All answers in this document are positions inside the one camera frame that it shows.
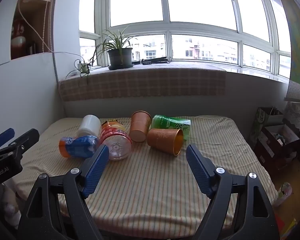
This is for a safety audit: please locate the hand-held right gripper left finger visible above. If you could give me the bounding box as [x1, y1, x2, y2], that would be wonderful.
[17, 144, 110, 240]

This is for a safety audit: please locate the dark storage box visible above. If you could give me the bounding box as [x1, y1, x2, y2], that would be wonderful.
[254, 124, 300, 179]

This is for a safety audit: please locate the white plastic cup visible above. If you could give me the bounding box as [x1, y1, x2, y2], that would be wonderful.
[77, 115, 102, 138]

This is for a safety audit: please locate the red label clear bottle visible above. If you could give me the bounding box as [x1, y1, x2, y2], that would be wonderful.
[99, 119, 132, 161]

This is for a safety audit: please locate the green label plastic bottle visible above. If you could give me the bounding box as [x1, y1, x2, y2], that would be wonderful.
[150, 115, 191, 141]

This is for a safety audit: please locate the white cable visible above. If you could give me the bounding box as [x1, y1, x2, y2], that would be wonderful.
[18, 0, 81, 57]

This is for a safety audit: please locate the orange paper cup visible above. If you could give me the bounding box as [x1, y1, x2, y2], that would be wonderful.
[146, 128, 184, 157]
[129, 110, 152, 143]

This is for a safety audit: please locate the potted spider plant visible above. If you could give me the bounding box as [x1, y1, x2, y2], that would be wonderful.
[91, 26, 151, 71]

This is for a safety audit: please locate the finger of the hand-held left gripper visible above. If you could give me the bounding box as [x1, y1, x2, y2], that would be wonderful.
[0, 128, 16, 149]
[0, 128, 40, 165]

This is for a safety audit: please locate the white lace cloth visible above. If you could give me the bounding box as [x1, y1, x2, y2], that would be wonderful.
[283, 80, 300, 141]

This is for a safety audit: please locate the small spider plant cutting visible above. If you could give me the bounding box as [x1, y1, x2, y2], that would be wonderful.
[66, 59, 93, 86]

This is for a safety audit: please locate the black strap device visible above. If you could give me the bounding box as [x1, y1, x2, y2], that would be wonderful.
[132, 56, 171, 66]

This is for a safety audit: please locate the colourful paper stack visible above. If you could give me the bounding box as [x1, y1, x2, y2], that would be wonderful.
[275, 215, 298, 240]

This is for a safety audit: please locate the checkered windowsill cloth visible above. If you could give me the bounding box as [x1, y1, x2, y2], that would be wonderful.
[58, 63, 227, 102]

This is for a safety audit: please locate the blue label plastic bottle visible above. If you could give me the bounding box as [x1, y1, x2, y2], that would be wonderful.
[59, 135, 99, 159]

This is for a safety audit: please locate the wooden wall shelf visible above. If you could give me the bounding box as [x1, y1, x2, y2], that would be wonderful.
[10, 0, 56, 60]

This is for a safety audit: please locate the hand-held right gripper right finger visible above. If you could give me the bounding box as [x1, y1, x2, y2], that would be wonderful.
[186, 144, 280, 240]

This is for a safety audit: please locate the colourful snack packet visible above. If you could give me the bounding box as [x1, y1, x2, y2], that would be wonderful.
[274, 182, 293, 207]

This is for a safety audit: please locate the white window frame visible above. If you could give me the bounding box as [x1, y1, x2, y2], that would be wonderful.
[78, 0, 292, 79]

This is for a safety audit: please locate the red jar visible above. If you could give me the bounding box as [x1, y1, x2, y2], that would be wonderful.
[11, 19, 26, 58]

